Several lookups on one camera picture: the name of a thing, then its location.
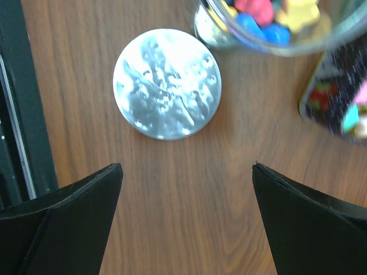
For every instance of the clear plastic jar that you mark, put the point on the clear plastic jar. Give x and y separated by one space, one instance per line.
281 28

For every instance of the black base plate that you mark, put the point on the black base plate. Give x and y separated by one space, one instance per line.
27 167

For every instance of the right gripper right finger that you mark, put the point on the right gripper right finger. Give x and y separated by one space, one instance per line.
309 232

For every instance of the white jar lid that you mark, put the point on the white jar lid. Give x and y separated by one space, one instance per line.
167 84

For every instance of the tray of paper stars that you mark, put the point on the tray of paper stars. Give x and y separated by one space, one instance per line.
335 97

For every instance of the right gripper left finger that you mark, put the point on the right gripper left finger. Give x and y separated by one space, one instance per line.
62 232

